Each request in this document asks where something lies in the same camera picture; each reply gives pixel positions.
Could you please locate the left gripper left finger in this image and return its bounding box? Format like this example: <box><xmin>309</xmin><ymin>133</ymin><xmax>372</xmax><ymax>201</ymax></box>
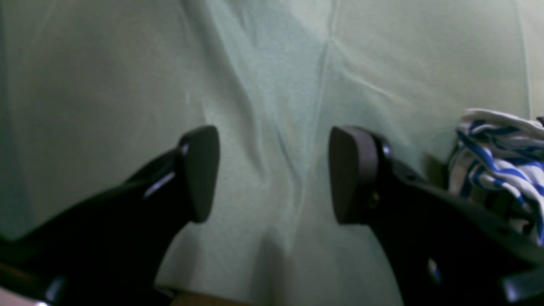
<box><xmin>0</xmin><ymin>125</ymin><xmax>220</xmax><ymax>306</ymax></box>

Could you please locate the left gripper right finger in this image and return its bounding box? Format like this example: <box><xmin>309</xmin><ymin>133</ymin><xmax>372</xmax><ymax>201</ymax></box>
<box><xmin>329</xmin><ymin>126</ymin><xmax>543</xmax><ymax>306</ymax></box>

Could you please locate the blue white striped t-shirt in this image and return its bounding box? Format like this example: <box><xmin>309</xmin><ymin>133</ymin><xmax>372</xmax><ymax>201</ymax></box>
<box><xmin>448</xmin><ymin>108</ymin><xmax>544</xmax><ymax>246</ymax></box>

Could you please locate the green table cloth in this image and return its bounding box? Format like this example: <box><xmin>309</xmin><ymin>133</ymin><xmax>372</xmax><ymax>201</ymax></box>
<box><xmin>1</xmin><ymin>0</ymin><xmax>543</xmax><ymax>306</ymax></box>

